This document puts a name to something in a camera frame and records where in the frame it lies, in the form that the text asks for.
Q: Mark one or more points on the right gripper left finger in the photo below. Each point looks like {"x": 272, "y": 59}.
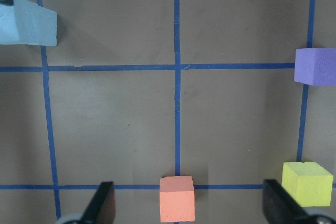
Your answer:
{"x": 101, "y": 208}

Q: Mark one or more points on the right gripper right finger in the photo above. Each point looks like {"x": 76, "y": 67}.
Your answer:
{"x": 279, "y": 207}

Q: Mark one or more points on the light blue block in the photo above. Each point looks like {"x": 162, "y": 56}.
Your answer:
{"x": 35, "y": 25}
{"x": 9, "y": 30}

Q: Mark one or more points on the yellow block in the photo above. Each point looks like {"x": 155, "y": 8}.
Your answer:
{"x": 308, "y": 183}

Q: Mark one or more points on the orange block near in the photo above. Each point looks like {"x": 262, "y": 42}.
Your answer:
{"x": 177, "y": 199}

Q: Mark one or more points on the purple block right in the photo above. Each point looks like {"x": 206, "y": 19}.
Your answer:
{"x": 315, "y": 66}

